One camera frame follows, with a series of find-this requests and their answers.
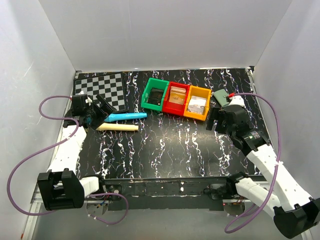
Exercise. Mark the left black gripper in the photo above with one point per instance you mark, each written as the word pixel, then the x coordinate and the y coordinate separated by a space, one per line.
pixel 97 113

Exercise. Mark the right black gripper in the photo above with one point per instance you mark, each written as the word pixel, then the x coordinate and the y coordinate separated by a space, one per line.
pixel 217 120

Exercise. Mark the green card holder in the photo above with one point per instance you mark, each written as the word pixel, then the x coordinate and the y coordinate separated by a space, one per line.
pixel 221 97

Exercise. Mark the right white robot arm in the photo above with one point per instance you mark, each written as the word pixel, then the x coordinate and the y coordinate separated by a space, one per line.
pixel 293 209

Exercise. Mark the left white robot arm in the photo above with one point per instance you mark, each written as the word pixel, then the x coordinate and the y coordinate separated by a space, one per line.
pixel 59 187

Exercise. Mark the white card in yellow bin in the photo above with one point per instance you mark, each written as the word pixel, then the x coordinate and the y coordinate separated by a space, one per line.
pixel 196 105

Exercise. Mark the orange card in red bin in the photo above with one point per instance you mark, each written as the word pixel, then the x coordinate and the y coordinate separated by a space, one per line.
pixel 177 95

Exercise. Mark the black card in green bin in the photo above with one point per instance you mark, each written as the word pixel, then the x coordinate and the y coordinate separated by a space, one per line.
pixel 155 96

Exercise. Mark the blue plastic crayon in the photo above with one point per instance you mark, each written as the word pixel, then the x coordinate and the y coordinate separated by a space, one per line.
pixel 125 116

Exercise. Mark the cream plastic crayon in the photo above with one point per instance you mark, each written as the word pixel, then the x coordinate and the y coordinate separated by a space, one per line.
pixel 117 127

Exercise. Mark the checkered chessboard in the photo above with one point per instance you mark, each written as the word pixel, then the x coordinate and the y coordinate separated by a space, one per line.
pixel 109 85

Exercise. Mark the yellow plastic bin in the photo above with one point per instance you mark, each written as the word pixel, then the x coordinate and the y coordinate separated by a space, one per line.
pixel 201 92

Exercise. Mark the red plastic bin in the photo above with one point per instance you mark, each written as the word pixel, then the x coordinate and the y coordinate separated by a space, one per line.
pixel 172 108

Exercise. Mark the green plastic bin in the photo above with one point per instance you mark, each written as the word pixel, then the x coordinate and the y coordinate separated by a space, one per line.
pixel 156 83

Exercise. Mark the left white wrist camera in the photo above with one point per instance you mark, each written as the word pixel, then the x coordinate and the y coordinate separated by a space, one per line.
pixel 81 98

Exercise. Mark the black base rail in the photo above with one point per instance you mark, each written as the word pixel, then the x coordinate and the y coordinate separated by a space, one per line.
pixel 175 193

